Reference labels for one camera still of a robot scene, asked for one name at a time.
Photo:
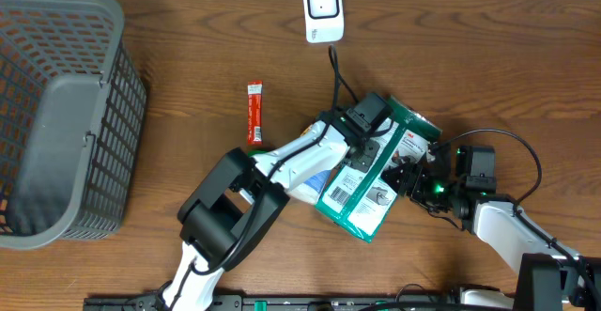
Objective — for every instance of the red box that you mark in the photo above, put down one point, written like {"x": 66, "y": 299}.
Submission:
{"x": 254, "y": 134}

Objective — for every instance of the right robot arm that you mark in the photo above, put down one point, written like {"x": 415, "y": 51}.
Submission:
{"x": 549, "y": 273}

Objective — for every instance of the green 3M gloves package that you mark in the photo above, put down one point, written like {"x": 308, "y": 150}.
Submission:
{"x": 359, "y": 202}

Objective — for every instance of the orange Kleenex tissue pack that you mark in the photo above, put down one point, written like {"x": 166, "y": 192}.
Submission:
{"x": 308, "y": 129}

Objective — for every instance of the white barcode scanner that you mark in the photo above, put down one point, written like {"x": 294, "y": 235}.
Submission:
{"x": 324, "y": 20}

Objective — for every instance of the black mounting rail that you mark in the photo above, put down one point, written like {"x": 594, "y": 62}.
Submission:
{"x": 233, "y": 302}

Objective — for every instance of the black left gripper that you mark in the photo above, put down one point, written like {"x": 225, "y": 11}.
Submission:
{"x": 373, "y": 149}

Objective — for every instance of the white cotton swab tub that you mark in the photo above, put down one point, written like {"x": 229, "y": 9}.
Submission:
{"x": 312, "y": 189}

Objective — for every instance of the green lid jar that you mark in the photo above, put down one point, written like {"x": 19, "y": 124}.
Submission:
{"x": 256, "y": 152}

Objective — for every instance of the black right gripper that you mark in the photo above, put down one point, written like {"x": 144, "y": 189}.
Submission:
{"x": 410, "y": 188}

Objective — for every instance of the grey plastic shopping basket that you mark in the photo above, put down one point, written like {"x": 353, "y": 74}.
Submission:
{"x": 72, "y": 112}

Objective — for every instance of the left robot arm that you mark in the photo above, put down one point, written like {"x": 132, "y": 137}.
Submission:
{"x": 235, "y": 205}

